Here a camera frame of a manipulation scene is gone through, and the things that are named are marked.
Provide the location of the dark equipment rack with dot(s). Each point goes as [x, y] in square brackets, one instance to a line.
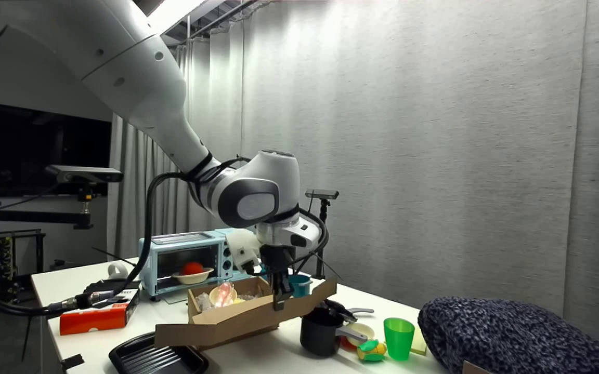
[0, 262]

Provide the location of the green and yellow toy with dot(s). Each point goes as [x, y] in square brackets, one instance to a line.
[371, 352]

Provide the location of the light blue toy microwave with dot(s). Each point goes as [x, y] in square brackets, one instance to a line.
[168, 241]

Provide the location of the brown cardboard box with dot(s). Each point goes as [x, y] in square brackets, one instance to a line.
[229, 329]

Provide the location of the black camera stand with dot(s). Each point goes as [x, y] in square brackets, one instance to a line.
[324, 266]

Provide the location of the black toy pot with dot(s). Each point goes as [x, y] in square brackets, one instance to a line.
[319, 335]

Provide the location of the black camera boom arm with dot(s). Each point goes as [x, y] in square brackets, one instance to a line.
[35, 217]

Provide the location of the black wall monitor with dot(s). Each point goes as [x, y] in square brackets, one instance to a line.
[15, 146]

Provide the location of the black kitchen utensil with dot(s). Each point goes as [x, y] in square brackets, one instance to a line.
[338, 313]

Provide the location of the flat orange box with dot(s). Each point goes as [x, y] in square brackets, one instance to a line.
[94, 320]

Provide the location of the tan toy plate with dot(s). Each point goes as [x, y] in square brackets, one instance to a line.
[225, 295]

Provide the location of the small black camera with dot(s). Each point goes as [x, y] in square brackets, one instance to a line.
[320, 194]

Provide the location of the yellow green cloth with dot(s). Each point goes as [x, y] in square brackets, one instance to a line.
[419, 343]

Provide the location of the small black table clamp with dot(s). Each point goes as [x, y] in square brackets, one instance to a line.
[72, 360]

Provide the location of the green plastic cup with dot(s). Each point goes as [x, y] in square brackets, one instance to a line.
[397, 340]

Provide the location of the black ribbed tray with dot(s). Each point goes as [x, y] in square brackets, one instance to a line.
[154, 360]

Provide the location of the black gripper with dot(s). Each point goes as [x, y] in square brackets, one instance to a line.
[280, 260]

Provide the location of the small white bowl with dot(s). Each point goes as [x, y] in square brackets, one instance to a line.
[193, 277]

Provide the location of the red toy tomato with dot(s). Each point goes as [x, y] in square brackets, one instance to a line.
[193, 266]

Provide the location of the grey bar camera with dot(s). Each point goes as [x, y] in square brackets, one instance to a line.
[92, 174]

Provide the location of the ceiling light panel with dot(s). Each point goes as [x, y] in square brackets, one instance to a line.
[178, 6]

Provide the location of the dark blue speckled cushion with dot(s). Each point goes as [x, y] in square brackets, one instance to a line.
[514, 340]

